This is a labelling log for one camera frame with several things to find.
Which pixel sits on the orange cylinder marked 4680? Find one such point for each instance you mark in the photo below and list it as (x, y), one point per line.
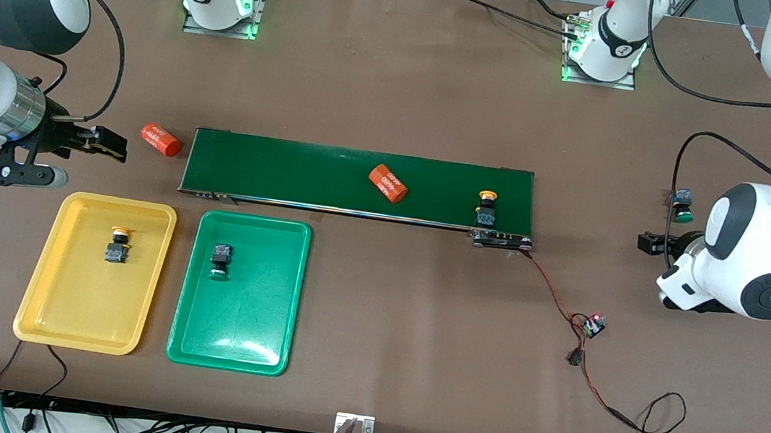
(162, 140)
(389, 184)

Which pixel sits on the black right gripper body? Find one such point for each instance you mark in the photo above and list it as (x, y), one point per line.
(59, 136)

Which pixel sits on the yellow push button switch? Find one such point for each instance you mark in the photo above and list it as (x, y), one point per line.
(117, 251)
(486, 215)

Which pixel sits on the yellow plastic tray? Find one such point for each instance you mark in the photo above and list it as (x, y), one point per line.
(78, 298)

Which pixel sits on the small motor controller board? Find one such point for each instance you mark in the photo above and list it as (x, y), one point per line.
(592, 327)

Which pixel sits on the black inline plug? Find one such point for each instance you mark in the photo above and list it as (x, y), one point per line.
(574, 356)

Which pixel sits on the green plastic tray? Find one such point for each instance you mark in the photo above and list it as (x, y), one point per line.
(236, 316)

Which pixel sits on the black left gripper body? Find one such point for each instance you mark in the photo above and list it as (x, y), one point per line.
(677, 245)

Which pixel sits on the brown tape piece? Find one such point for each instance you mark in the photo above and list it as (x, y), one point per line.
(318, 217)

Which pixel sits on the green conveyor belt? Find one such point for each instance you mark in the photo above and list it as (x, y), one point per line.
(289, 173)

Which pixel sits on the green push button switch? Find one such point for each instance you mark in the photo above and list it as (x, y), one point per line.
(683, 215)
(221, 259)

